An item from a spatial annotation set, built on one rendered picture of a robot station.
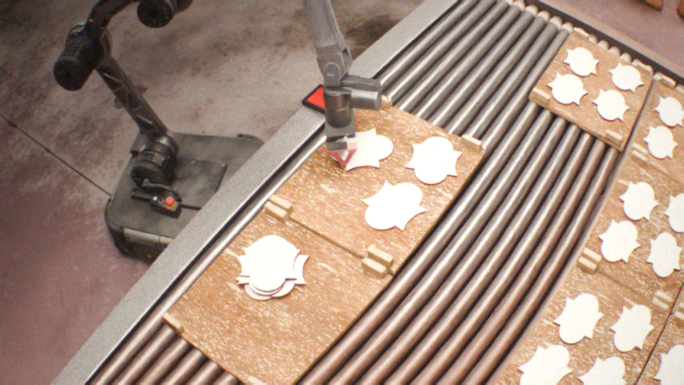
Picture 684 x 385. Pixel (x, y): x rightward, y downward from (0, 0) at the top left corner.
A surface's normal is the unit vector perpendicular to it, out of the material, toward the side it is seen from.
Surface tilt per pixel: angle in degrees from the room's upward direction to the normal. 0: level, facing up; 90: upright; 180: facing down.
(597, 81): 0
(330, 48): 67
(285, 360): 0
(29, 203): 0
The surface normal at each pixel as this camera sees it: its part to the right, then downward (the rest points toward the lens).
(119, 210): -0.10, -0.65
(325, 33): -0.25, 0.32
